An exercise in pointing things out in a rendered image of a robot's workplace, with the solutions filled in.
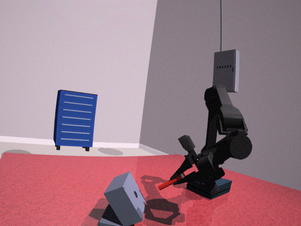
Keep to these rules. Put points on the red peg with white band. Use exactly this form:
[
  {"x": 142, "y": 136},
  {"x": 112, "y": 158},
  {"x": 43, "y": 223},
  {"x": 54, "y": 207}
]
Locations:
[{"x": 169, "y": 182}]

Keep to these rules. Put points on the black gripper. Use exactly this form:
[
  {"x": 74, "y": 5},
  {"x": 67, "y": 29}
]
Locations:
[{"x": 191, "y": 159}]

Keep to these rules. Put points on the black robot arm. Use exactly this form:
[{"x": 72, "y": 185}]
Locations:
[{"x": 227, "y": 120}]

